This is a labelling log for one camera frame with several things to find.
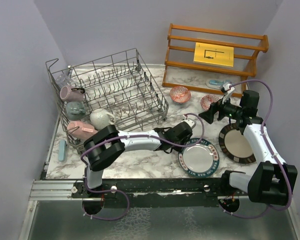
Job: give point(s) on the yellow book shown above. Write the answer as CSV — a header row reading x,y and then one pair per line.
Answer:
x,y
213,54

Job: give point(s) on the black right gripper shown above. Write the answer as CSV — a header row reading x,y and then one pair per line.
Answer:
x,y
209,115

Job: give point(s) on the grey-green ceramic mug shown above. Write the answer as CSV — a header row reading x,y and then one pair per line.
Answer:
x,y
75,110

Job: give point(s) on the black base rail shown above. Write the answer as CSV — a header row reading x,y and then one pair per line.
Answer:
x,y
157,192

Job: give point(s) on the white speckled mug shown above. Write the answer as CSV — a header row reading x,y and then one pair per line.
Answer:
x,y
101,118

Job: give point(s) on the clear octagonal glass tumbler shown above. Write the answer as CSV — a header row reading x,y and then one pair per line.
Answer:
x,y
64,80

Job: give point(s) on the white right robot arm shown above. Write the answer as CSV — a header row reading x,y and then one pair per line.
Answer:
x,y
273,181

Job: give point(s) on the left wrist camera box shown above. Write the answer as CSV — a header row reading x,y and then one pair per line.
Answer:
x,y
190,122

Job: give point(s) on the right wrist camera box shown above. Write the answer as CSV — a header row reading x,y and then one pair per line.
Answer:
x,y
227,89

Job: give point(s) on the pink mug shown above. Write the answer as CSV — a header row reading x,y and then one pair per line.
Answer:
x,y
80,130

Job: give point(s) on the red patterned bowl far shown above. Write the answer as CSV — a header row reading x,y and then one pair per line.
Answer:
x,y
206,101

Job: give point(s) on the green rimmed white plate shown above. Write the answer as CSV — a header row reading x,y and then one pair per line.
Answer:
x,y
201,160

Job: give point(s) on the dark rimmed beige plate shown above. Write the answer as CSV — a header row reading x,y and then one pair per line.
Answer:
x,y
235,146

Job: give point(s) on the red patterned bowl near mug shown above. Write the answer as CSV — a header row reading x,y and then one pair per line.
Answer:
x,y
180,94

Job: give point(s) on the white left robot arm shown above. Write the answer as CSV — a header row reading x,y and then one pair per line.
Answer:
x,y
104,147

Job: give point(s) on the purple glass mug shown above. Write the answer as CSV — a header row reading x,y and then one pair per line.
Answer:
x,y
70,93

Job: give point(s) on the grey wire dish rack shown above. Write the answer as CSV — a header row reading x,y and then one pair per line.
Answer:
x,y
120,83

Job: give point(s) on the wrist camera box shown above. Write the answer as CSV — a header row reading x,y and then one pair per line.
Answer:
x,y
190,122
227,89

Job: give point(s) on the wooden shelf rack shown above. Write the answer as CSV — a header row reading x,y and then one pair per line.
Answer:
x,y
245,55

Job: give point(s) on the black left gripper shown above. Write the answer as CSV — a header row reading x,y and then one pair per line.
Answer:
x,y
176,148

